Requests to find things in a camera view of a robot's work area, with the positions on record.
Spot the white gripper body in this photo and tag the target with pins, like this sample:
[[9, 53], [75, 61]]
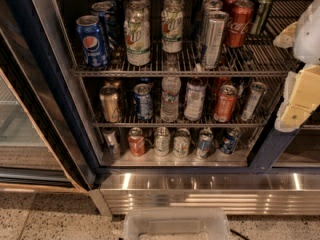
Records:
[[309, 34]]

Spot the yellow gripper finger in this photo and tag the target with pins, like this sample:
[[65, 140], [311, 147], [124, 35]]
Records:
[[301, 98], [286, 38]]

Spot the front green can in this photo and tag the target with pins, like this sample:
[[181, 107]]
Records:
[[262, 10]]

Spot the silver slim can middle shelf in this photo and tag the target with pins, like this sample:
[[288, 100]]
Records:
[[256, 92]]

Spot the front red Coca-Cola can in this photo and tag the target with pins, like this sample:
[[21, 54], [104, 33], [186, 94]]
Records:
[[241, 13]]

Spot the front silver slim can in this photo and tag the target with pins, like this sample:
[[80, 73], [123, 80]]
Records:
[[212, 38]]

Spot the blue Pepsi can bottom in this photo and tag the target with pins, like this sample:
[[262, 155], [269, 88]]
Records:
[[229, 140]]

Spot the red can middle shelf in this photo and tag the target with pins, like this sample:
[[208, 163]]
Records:
[[225, 103]]

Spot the red can shelf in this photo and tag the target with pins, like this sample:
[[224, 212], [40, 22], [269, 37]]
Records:
[[225, 103], [136, 141]]

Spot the silver blue can bottom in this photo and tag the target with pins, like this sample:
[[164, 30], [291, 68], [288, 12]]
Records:
[[204, 143]]

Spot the front right 7UP can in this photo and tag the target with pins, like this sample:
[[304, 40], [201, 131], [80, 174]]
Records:
[[172, 29]]

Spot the stainless steel fridge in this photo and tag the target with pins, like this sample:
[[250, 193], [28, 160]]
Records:
[[129, 182]]

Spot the white 7UP can bottom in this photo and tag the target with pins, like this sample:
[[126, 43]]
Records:
[[181, 143]]

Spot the white can bottom shelf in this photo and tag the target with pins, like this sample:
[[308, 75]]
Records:
[[162, 141]]

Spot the front left 7UP can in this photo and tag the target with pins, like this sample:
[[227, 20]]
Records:
[[137, 34]]

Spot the blue can middle shelf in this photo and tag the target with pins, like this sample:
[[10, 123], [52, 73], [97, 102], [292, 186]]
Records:
[[143, 102]]

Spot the red can bottom shelf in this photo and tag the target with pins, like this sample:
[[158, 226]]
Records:
[[136, 141]]

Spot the gold can middle shelf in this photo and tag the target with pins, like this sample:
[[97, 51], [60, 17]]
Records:
[[109, 98]]

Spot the front blue Pepsi can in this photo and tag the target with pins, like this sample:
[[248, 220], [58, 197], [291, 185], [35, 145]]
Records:
[[92, 41]]

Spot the silver can bottom left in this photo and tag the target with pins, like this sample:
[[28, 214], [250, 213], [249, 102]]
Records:
[[111, 139]]

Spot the open glass fridge door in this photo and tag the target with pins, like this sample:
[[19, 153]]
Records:
[[46, 141]]

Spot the labelled dark bottle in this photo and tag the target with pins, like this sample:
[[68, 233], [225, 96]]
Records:
[[194, 98]]

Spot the clear water bottle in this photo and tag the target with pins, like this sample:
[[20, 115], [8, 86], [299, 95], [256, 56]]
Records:
[[171, 86]]

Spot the clear plastic bin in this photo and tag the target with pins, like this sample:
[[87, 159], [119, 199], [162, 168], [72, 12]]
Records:
[[176, 223]]

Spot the top wire shelf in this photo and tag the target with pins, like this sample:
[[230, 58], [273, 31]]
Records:
[[258, 57]]

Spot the wire shelf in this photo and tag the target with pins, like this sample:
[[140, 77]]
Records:
[[258, 57], [205, 121]]

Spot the middle wire shelf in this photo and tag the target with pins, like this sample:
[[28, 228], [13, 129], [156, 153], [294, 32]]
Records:
[[205, 121]]

